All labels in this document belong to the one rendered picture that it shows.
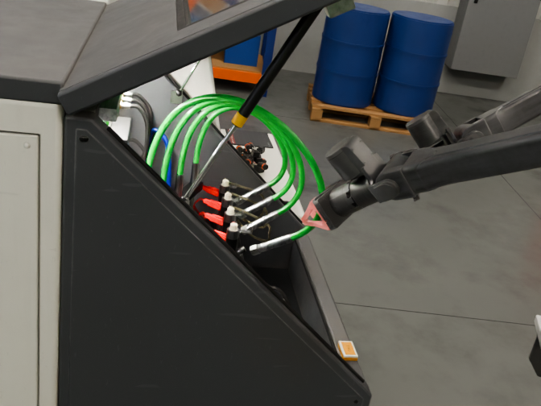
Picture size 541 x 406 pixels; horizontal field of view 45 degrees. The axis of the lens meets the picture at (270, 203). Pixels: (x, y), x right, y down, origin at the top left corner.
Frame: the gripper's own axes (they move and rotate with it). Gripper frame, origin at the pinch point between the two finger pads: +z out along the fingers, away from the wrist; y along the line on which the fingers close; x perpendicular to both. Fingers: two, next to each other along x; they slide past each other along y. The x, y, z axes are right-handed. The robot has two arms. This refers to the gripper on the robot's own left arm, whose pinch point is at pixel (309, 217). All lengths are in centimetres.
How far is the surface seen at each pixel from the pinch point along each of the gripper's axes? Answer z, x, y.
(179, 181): 31.9, -20.9, -2.1
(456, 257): 142, 105, -227
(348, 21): 238, -65, -413
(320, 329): 19.8, 25.1, -2.8
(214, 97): -0.9, -30.0, 4.4
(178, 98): 31, -38, -16
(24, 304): 14, -17, 51
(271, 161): 65, -11, -64
